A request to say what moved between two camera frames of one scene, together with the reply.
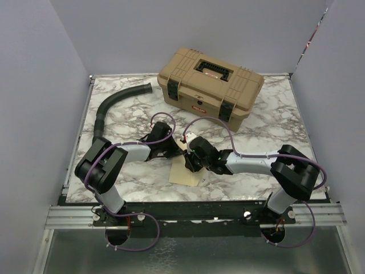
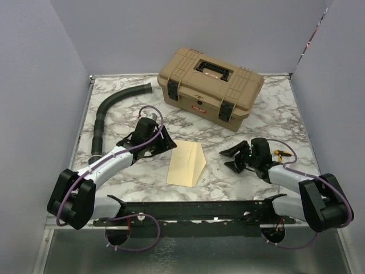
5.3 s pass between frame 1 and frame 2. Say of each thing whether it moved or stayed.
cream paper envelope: stayed
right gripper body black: moved
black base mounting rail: stayed
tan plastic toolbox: stayed
